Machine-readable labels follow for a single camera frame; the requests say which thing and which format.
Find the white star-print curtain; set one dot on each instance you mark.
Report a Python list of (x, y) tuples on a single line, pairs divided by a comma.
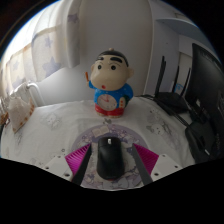
[(43, 50)]

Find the cartoon boy figure clock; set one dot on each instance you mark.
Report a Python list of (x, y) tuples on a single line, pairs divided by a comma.
[(110, 90)]

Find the white wall shelf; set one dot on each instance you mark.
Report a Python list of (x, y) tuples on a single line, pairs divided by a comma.
[(181, 28)]

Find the black computer mouse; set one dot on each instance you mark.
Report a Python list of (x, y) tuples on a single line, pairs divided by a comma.
[(110, 158)]

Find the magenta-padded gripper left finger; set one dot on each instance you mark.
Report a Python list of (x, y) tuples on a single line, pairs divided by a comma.
[(58, 165)]

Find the white printed tablecloth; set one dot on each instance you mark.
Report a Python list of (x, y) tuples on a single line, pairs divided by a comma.
[(56, 130)]

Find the white radiator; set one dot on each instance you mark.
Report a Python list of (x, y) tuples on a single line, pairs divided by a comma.
[(31, 91)]

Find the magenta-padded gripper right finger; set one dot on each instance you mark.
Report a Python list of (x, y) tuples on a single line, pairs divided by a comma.
[(165, 165)]

